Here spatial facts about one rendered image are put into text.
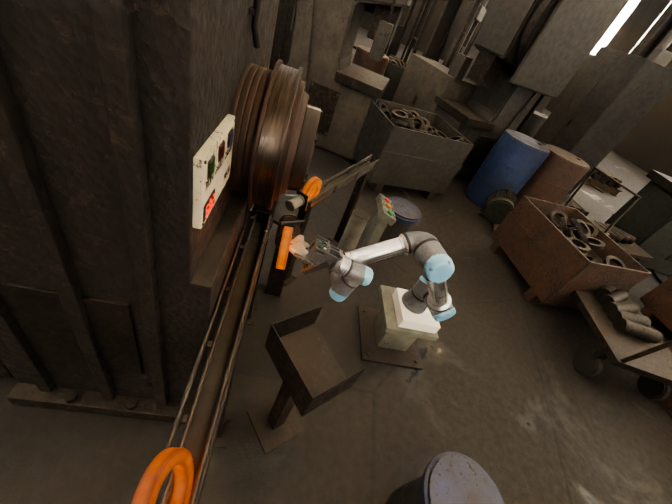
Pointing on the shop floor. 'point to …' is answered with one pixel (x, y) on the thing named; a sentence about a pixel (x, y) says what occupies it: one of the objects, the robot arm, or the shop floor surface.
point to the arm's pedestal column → (385, 342)
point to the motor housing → (277, 256)
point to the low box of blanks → (562, 253)
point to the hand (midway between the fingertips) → (285, 244)
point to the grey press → (521, 65)
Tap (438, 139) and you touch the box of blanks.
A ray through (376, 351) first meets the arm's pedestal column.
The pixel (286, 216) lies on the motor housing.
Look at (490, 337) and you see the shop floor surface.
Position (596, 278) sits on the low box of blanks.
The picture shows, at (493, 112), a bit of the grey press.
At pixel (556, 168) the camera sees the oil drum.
